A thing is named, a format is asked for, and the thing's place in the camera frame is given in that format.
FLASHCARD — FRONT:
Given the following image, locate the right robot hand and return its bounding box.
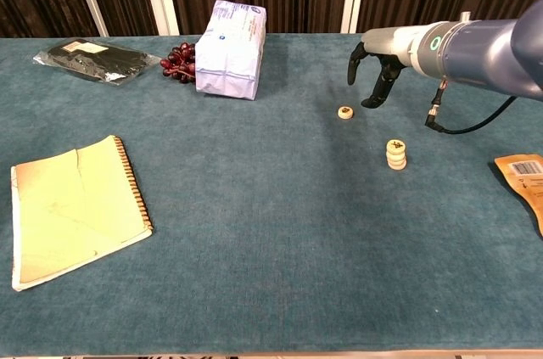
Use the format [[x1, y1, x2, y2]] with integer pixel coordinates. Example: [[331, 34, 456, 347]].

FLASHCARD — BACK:
[[346, 25, 419, 109]]

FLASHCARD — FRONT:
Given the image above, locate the white tissue pack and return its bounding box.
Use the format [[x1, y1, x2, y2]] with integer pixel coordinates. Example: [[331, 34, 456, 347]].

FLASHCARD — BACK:
[[193, 0, 268, 101]]

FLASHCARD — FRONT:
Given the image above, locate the brown snack pouch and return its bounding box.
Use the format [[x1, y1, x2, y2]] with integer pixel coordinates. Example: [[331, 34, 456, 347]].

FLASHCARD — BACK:
[[494, 154, 543, 242]]

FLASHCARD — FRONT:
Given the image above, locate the dark red grape bunch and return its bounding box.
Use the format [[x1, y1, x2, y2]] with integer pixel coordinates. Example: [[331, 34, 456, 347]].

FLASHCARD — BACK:
[[160, 42, 199, 84]]

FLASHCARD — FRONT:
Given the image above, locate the teal table cloth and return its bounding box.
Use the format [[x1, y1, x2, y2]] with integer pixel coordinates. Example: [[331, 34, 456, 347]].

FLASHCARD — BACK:
[[0, 32, 543, 356]]

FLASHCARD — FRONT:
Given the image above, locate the black item in clear bag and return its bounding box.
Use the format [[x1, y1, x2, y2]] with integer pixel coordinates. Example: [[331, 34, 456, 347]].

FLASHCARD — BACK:
[[32, 37, 162, 87]]

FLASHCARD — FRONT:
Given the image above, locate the yellow spiral notebook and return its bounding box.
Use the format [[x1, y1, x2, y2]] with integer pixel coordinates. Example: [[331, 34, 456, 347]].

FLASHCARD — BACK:
[[10, 134, 154, 292]]

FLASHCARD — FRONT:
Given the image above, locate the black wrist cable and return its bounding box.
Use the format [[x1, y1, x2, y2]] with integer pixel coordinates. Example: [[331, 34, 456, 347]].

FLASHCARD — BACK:
[[425, 81, 518, 135]]

